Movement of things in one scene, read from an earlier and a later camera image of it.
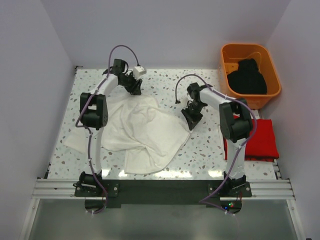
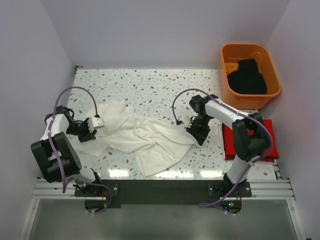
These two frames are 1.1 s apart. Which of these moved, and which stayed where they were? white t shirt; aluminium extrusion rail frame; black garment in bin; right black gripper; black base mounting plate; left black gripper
Moved: right black gripper; left black gripper; white t shirt
Stayed: black base mounting plate; aluminium extrusion rail frame; black garment in bin
